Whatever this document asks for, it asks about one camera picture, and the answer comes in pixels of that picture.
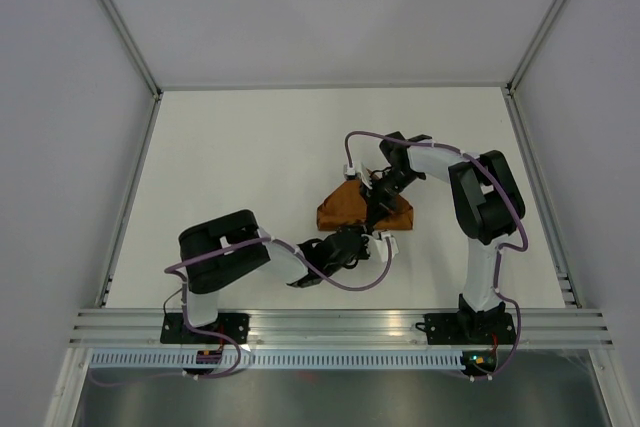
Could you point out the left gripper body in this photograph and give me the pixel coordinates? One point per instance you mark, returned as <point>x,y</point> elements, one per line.
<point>361,253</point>

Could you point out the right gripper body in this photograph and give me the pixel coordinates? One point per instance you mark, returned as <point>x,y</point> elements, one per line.
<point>391,185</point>

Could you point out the brown cloth napkin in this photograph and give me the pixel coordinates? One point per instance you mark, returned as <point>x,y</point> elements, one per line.
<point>345,206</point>

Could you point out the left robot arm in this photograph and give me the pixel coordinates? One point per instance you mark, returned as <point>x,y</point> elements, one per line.
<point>222,251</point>

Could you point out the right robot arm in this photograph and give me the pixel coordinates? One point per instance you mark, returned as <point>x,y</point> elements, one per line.
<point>488,207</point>

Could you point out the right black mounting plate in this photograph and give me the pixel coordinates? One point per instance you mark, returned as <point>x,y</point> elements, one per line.
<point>458,329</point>

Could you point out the black mounting plate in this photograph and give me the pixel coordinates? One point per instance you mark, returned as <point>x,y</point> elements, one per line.
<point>458,329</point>
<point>226,328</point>

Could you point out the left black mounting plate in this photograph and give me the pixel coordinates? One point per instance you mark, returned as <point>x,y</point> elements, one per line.
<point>226,328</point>

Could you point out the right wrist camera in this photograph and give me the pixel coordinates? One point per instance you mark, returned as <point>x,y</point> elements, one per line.
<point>355,170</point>

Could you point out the right aluminium frame post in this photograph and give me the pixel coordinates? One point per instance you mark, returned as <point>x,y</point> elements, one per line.
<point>542,32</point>

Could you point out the aluminium frame post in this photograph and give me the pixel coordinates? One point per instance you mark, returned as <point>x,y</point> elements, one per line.
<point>542,32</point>
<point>122,32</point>

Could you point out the aluminium front rail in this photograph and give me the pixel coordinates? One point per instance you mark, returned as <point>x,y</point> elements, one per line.
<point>540,328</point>

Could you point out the slotted cable duct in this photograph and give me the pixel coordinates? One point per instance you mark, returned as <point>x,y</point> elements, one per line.
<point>279,359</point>

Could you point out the left aluminium frame post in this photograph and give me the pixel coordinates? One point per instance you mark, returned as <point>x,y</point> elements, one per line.
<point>122,32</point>

